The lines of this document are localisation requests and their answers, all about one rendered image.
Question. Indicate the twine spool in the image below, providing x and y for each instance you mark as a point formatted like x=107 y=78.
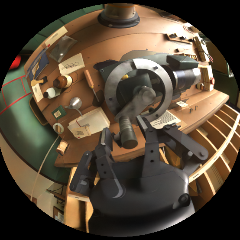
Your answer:
x=61 y=147

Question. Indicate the olive waste bin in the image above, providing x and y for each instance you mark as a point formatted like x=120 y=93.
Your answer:
x=37 y=112

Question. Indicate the white printed card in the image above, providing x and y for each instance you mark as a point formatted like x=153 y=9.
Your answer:
x=37 y=92

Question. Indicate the small white label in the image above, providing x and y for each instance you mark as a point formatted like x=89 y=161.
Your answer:
x=181 y=104

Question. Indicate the grey metal hook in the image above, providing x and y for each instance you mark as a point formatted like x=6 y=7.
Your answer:
x=196 y=108
x=190 y=110

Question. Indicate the silver metal funnel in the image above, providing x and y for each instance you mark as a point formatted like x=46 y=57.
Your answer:
x=75 y=102

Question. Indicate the cream printed envelope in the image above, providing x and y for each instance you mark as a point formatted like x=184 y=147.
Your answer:
x=81 y=132

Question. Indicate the grey steel crank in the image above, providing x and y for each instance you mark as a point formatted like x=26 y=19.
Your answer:
x=129 y=108

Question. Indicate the white bottle black cap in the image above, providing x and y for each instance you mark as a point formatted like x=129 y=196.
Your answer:
x=52 y=92

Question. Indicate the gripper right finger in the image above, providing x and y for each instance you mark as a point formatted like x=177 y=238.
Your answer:
x=151 y=146

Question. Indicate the wooden slug tray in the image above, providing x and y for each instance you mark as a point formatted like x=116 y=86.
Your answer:
x=180 y=40

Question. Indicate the green cancelling machine body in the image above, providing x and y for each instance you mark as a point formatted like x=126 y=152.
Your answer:
x=112 y=65

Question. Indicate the small dark block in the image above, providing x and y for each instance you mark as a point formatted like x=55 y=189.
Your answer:
x=178 y=50

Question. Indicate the blue book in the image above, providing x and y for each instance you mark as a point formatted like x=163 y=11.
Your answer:
x=41 y=65

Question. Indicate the brown bottle cream label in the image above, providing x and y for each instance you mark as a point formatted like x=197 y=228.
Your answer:
x=62 y=81

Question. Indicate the tan letter bundle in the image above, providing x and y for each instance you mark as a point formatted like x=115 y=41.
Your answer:
x=199 y=48
x=206 y=78

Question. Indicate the red round knob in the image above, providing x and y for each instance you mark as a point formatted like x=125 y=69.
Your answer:
x=212 y=80

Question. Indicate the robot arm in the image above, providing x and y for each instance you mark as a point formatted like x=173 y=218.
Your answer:
x=120 y=10

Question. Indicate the dark flat pad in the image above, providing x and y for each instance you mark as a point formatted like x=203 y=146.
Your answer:
x=166 y=15

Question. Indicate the yellow day slug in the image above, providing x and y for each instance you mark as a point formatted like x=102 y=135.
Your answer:
x=125 y=76

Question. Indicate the cream labelled envelope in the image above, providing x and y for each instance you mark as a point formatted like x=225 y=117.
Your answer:
x=56 y=35

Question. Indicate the dark rack of brass slugs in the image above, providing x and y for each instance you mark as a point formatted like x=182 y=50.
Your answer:
x=189 y=56

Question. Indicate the wooden hand stamp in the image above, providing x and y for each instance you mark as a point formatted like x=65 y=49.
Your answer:
x=36 y=82

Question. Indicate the white printed paper sheet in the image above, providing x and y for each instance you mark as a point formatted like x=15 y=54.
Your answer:
x=165 y=119

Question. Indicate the wooden pigeonhole shelf unit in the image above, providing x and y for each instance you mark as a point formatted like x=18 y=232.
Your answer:
x=215 y=135

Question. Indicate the dark round base plate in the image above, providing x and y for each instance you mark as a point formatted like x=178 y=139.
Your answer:
x=119 y=22

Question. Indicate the small green box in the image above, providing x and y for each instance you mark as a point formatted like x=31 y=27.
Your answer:
x=59 y=112

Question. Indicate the red bucket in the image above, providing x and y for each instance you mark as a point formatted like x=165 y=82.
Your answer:
x=16 y=62

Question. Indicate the white paper with circles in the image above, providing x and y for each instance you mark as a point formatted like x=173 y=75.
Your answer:
x=72 y=63

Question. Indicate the yellow pencil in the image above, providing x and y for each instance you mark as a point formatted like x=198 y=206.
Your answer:
x=37 y=67

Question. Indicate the stack of cream envelopes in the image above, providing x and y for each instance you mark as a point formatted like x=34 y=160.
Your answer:
x=93 y=118

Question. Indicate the clear plastic bag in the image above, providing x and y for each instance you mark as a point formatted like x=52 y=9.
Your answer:
x=62 y=48

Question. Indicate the black ink pad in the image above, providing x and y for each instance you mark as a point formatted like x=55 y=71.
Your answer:
x=45 y=78

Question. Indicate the dark machine drum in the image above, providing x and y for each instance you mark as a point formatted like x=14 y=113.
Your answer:
x=185 y=78

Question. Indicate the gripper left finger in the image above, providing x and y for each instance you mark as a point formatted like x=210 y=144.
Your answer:
x=104 y=161

